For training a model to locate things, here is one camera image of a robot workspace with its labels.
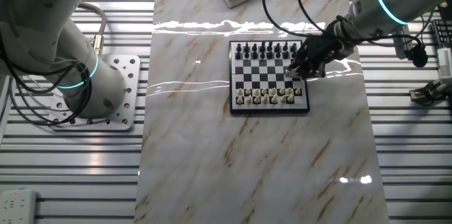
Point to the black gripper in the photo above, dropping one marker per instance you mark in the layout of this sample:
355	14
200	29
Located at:
328	49

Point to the white chess rook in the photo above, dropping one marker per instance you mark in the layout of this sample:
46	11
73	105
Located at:
287	72
239	100

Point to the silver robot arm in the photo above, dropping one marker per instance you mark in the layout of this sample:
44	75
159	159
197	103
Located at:
35	22

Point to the black-framed magnetic chessboard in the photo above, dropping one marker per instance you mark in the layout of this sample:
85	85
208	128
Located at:
261	75

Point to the black chess pawn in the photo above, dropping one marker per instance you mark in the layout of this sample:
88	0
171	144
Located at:
254	55
238	56
285	55
278	55
262	55
292	55
269	55
246	55

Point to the black chess rook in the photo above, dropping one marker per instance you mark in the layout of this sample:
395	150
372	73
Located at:
293	47
239	47

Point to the black chess knight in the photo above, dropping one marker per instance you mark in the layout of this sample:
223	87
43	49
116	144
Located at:
246	47
285	47

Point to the white chess pawn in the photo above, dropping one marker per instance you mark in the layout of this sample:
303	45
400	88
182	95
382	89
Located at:
281	92
289	91
257	93
264	92
240	92
297	92
273	92
248	92

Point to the black chess bishop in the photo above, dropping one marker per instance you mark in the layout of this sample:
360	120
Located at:
254	47
278	47

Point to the white chess knight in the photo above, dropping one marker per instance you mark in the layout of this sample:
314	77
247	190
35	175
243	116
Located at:
290	99
249	99

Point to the black chess king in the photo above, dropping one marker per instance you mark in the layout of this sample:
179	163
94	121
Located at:
270	46

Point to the white chess bishop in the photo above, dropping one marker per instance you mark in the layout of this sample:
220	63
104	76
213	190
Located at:
256	100
282	99

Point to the white chess king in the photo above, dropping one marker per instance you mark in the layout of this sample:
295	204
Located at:
274	99

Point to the black chess queen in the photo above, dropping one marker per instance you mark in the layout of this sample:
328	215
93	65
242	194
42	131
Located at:
262	46

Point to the white chess queen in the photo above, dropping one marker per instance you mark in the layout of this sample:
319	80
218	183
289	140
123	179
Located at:
265	99

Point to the black foam-covered microphone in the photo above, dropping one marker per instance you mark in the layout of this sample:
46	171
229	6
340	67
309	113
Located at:
418	56

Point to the glossy marble-pattern mat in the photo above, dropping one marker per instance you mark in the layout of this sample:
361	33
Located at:
226	164

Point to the white ribbed device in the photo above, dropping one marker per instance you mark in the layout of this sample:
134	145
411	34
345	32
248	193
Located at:
445	62

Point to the black keyboard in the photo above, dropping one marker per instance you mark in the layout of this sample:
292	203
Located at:
443	35

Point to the black plate with hole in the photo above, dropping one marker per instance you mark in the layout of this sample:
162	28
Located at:
445	11

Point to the white power strip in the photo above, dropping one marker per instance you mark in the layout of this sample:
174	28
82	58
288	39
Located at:
17	206

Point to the metal clamp mount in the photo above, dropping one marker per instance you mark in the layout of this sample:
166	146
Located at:
425	92

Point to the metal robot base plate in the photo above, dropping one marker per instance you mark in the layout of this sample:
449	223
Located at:
123	111

